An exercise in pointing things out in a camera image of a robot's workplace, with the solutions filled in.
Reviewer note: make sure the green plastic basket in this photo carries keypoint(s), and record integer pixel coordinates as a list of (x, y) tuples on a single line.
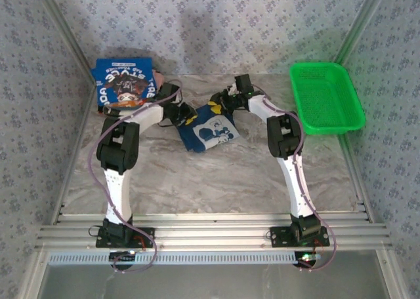
[(328, 99)]

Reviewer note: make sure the pink t-shirt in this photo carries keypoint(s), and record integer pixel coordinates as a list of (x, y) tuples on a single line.
[(160, 81)]

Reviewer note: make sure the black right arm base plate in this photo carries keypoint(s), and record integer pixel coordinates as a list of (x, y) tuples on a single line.
[(279, 238)]

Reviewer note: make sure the aluminium upright frame post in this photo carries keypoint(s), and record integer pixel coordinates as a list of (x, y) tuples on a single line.
[(362, 23), (68, 33)]

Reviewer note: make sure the aluminium rail base frame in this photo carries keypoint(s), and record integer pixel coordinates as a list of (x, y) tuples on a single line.
[(213, 233)]

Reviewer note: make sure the navy blue t-shirt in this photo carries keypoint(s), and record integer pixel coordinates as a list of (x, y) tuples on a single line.
[(210, 131)]

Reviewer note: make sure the aluminium table side rail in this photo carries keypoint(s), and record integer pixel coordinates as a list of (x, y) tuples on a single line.
[(65, 181), (356, 181)]

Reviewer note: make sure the aluminium lower frame leg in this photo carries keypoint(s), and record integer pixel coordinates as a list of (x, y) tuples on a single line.
[(393, 279), (31, 279)]

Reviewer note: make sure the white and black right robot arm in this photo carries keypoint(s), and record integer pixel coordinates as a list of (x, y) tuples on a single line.
[(295, 187)]

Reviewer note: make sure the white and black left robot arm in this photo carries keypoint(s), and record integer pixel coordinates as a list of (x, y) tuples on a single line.
[(118, 191)]

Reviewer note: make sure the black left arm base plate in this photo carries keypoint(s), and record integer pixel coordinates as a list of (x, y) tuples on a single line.
[(147, 239)]

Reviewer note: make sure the bright blue lettered t-shirt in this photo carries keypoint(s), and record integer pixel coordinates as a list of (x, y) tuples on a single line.
[(108, 72)]

